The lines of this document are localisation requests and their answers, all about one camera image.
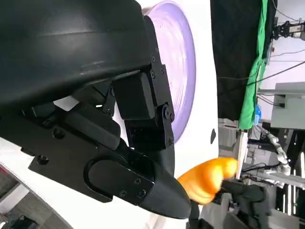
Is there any black background machine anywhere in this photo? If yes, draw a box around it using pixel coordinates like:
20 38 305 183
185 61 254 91
273 20 305 41

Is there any black backdrop cloth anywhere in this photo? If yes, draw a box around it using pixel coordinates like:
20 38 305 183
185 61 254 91
210 0 278 121

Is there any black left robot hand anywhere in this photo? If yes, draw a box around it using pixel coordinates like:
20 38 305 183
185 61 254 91
0 0 192 220

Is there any lilac plate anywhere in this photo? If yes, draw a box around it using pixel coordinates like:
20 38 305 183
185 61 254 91
142 0 197 144

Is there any orange and white bread roll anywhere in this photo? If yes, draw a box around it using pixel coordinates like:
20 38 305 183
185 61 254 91
177 157 238 206

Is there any green cloth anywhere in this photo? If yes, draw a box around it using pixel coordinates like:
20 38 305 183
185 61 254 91
238 0 272 131

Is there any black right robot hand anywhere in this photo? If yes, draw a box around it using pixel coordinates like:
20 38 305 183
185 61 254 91
187 180 272 229

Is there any black cable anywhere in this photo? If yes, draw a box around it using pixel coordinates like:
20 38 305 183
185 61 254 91
218 61 305 81

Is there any grey machine cabinet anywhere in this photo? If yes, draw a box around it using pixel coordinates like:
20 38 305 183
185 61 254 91
270 82 305 131

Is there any white table leg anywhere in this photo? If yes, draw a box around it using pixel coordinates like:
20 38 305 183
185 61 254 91
232 130 248 180

